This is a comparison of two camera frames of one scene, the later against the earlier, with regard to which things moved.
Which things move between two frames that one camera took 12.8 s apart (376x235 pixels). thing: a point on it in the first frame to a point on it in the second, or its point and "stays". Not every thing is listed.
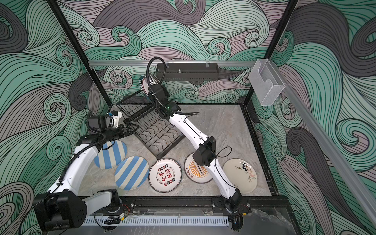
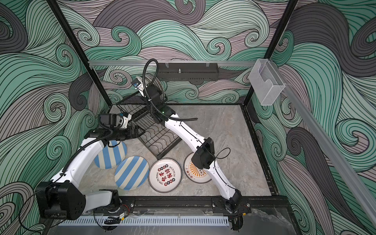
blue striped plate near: x=131 y=173 stays
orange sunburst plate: x=195 y=172 stays
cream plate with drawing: x=241 y=174 to x=141 y=88
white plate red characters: x=165 y=175 stays
